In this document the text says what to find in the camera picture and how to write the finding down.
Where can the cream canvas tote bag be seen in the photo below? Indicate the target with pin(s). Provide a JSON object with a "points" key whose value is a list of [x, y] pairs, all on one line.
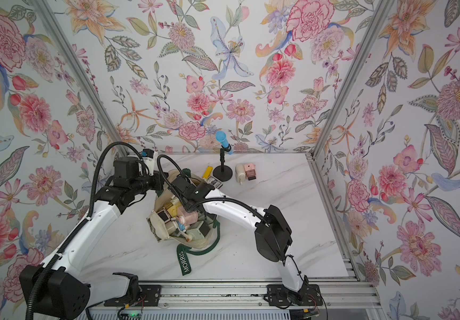
{"points": [[166, 228]]}

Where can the green pencil sharpener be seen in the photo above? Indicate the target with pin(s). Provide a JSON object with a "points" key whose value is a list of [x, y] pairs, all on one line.
{"points": [[199, 230]]}

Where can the yellow wooden block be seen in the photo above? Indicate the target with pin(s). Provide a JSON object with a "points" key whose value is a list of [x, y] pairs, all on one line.
{"points": [[207, 172]]}

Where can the blue playing card box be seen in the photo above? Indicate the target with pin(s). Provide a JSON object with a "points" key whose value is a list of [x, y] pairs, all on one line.
{"points": [[216, 183]]}

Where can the aluminium corner post right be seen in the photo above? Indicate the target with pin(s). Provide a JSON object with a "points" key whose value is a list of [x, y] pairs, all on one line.
{"points": [[377, 20]]}

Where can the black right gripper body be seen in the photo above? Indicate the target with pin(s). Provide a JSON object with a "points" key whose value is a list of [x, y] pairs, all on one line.
{"points": [[187, 206]]}

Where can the yellow pencil sharpener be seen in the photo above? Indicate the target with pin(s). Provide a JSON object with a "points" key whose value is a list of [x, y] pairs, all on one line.
{"points": [[172, 208]]}

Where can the blue microphone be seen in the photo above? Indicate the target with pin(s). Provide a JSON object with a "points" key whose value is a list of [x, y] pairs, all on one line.
{"points": [[225, 145]]}

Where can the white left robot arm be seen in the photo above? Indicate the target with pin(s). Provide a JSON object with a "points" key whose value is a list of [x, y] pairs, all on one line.
{"points": [[53, 287]]}

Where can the black microphone stand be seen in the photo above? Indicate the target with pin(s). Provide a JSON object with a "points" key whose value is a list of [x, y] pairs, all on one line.
{"points": [[223, 172]]}

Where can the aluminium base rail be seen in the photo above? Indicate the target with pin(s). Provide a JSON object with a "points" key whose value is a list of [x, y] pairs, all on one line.
{"points": [[332, 298]]}

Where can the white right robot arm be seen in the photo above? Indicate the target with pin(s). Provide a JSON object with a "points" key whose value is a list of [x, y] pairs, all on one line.
{"points": [[270, 228]]}

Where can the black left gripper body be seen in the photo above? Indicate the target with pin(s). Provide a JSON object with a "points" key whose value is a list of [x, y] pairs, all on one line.
{"points": [[153, 182]]}

